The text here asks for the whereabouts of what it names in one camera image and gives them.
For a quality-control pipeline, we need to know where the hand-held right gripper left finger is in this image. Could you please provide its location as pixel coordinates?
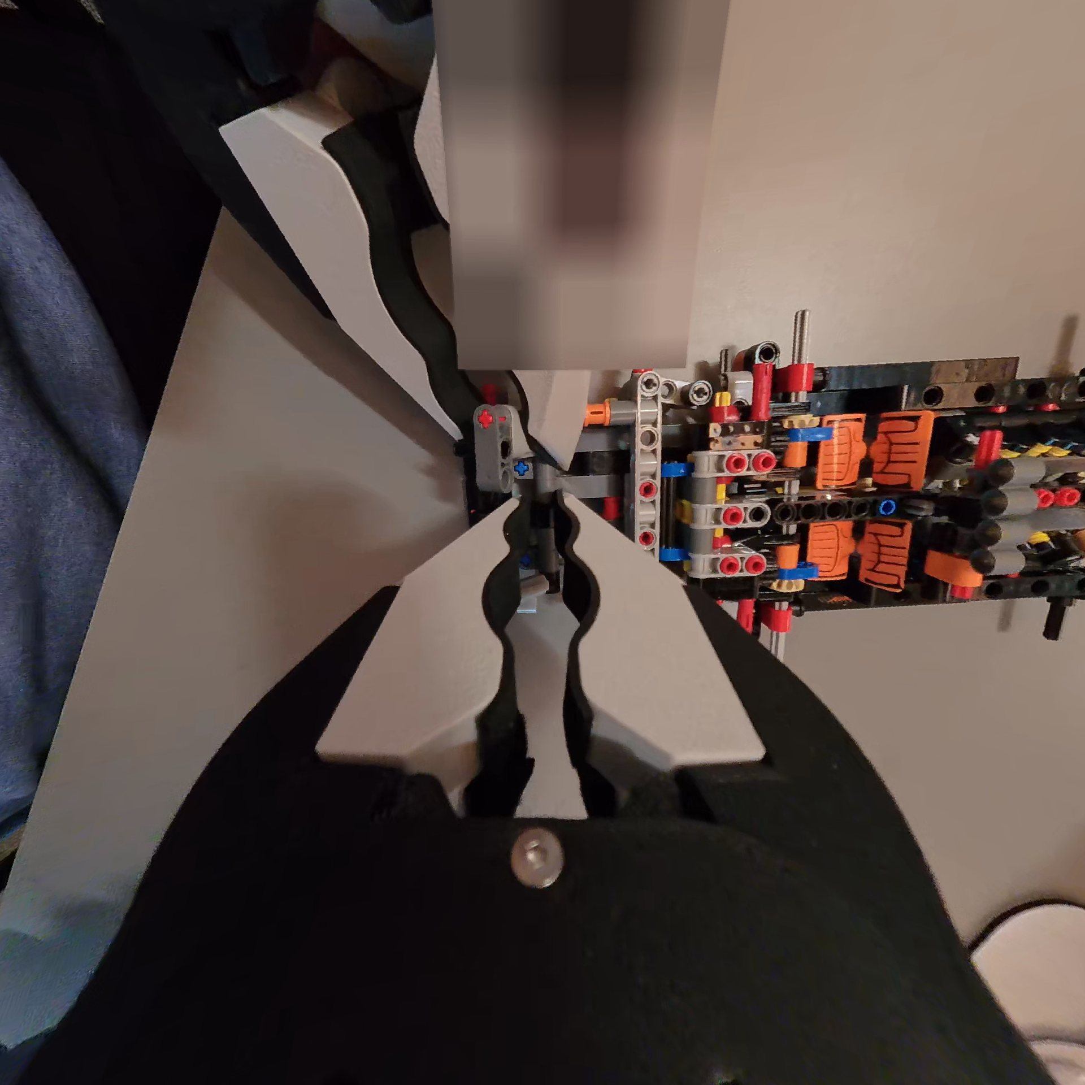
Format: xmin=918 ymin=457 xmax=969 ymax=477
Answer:
xmin=314 ymin=493 xmax=531 ymax=815

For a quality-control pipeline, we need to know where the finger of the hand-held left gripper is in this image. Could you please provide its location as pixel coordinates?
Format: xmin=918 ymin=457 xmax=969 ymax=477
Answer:
xmin=509 ymin=368 xmax=594 ymax=472
xmin=219 ymin=93 xmax=488 ymax=446

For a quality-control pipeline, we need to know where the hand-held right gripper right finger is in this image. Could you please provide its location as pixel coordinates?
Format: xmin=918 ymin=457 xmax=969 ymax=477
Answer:
xmin=553 ymin=493 xmax=768 ymax=815

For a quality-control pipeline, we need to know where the lego car chassis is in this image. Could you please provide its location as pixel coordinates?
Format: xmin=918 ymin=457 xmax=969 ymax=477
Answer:
xmin=509 ymin=309 xmax=1085 ymax=658

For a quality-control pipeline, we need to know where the person's blue-clothed body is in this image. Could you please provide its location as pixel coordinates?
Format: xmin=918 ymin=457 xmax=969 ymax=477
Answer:
xmin=0 ymin=161 xmax=152 ymax=836

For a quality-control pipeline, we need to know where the white book stand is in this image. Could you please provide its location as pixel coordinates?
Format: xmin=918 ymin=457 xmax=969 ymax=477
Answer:
xmin=969 ymin=899 xmax=1085 ymax=1085

